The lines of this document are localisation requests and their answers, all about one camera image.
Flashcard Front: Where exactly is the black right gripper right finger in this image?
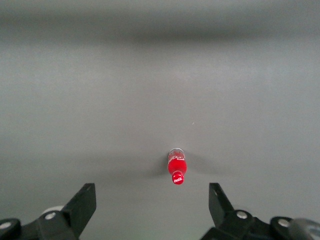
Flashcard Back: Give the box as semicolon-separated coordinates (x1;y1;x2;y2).
199;182;296;240

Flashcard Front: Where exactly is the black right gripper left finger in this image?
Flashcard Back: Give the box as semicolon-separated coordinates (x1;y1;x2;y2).
0;183;97;240

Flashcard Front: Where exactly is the red cola bottle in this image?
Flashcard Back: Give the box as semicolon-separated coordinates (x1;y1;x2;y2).
166;147;188;186

